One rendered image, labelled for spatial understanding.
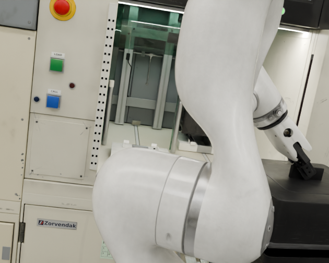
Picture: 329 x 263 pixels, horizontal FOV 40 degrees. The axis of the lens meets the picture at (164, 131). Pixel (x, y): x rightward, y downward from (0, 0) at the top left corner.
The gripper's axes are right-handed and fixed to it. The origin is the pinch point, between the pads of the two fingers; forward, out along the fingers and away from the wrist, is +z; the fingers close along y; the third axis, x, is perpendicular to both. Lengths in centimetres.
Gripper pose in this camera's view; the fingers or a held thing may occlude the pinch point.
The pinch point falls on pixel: (304, 168)
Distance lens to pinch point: 107.7
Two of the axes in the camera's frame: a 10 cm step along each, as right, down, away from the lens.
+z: 5.7, 7.5, 3.4
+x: -7.9, 6.1, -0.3
